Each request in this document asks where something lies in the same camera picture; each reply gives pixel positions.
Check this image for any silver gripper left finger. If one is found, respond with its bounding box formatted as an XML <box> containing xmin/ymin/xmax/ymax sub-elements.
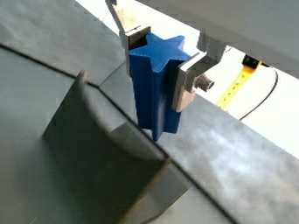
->
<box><xmin>105</xmin><ymin>0</ymin><xmax>150</xmax><ymax>76</ymax></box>

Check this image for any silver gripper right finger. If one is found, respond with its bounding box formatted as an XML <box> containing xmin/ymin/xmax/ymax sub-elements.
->
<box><xmin>172</xmin><ymin>32</ymin><xmax>226</xmax><ymax>112</ymax></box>

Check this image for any blue star prism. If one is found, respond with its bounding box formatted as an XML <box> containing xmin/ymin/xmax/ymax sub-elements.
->
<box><xmin>128</xmin><ymin>32</ymin><xmax>190</xmax><ymax>142</ymax></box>

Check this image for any black curved fixture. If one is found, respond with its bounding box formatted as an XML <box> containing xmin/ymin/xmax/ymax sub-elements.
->
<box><xmin>42</xmin><ymin>73</ymin><xmax>189</xmax><ymax>224</ymax></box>

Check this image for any yellow tape measure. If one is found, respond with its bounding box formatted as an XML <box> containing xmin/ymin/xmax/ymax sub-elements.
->
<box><xmin>216</xmin><ymin>55</ymin><xmax>261</xmax><ymax>109</ymax></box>

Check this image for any black cable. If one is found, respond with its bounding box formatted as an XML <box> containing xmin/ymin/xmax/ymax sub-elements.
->
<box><xmin>237</xmin><ymin>68</ymin><xmax>280</xmax><ymax>122</ymax></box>

